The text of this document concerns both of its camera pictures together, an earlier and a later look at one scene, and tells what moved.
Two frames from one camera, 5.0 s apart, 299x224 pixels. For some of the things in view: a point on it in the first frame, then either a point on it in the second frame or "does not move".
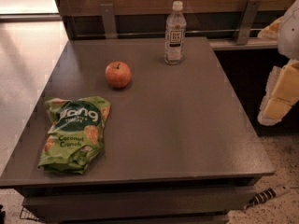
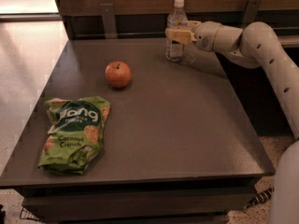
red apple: (118, 75) does not move
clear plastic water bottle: (176, 30) does not move
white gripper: (290, 35) -> (205, 35)
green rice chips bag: (75, 135) does not move
